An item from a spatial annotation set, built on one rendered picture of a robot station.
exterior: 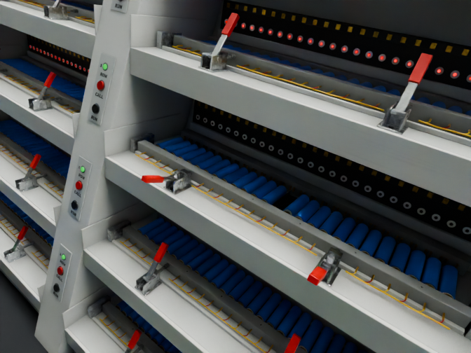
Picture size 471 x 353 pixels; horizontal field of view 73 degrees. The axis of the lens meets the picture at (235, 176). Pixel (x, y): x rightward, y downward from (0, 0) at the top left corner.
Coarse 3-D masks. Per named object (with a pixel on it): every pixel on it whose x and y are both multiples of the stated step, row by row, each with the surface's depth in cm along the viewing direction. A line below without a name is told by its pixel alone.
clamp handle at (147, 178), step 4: (176, 172) 51; (144, 176) 46; (148, 176) 46; (152, 176) 47; (156, 176) 48; (160, 176) 48; (164, 176) 50; (168, 176) 51; (172, 176) 52; (176, 176) 52; (144, 180) 46; (148, 180) 46; (152, 180) 46; (156, 180) 47; (160, 180) 48; (164, 180) 49; (168, 180) 50; (172, 180) 51
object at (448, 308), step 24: (144, 144) 60; (192, 168) 55; (216, 192) 52; (240, 192) 51; (264, 216) 48; (288, 216) 47; (312, 240) 44; (336, 240) 44; (360, 264) 41; (384, 264) 41; (408, 288) 39; (432, 288) 39; (456, 312) 36
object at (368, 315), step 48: (240, 144) 63; (144, 192) 55; (192, 192) 53; (336, 192) 55; (240, 240) 45; (288, 240) 46; (288, 288) 42; (336, 288) 39; (384, 336) 36; (432, 336) 35
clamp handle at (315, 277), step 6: (330, 258) 39; (324, 264) 39; (330, 264) 40; (318, 270) 36; (324, 270) 36; (312, 276) 34; (318, 276) 34; (324, 276) 36; (312, 282) 34; (318, 282) 34
